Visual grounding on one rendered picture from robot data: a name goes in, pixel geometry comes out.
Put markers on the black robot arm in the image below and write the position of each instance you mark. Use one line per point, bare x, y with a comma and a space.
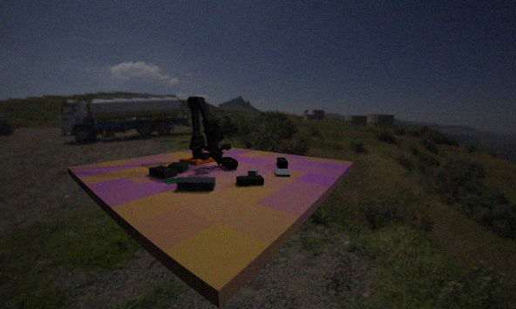
210, 124

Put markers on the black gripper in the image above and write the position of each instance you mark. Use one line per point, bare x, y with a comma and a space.
216, 151

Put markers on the dark grey switch controller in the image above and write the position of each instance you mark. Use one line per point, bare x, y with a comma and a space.
229, 163

